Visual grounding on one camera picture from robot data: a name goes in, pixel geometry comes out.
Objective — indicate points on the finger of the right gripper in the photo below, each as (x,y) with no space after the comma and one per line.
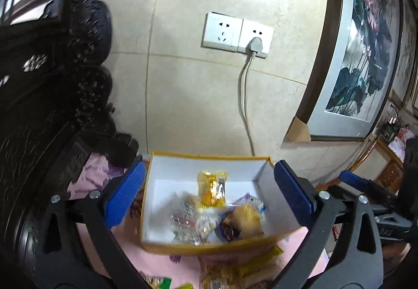
(354,181)

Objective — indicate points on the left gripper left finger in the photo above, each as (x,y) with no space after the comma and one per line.
(61,260)

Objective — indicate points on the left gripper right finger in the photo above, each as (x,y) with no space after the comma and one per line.
(356,261)

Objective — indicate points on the blue silver nut packet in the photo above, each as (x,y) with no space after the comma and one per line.
(249,199)

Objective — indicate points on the small bread yellow packet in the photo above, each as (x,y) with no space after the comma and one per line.
(247,221)

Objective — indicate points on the white balls snack bag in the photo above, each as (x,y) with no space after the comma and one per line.
(188,223)

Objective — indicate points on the yellow orange snack packet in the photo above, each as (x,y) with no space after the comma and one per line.
(211,189)

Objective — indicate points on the wooden armchair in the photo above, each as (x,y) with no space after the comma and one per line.
(340,156)

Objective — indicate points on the pink floral tablecloth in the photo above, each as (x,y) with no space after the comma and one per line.
(186,270)

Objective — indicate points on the cartoon green snack packet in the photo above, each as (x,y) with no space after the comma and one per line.
(156,282)

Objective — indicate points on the yellow green long packet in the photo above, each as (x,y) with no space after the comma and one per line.
(260,261)

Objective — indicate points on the yellow cardboard shoe box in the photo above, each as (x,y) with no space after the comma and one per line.
(170,175)

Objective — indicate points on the framed lotus painting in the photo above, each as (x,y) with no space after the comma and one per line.
(353,71)

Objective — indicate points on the dark carved wooden sofa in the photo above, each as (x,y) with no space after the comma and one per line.
(58,140)

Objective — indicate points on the white wall socket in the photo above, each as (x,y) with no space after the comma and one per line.
(223,32)

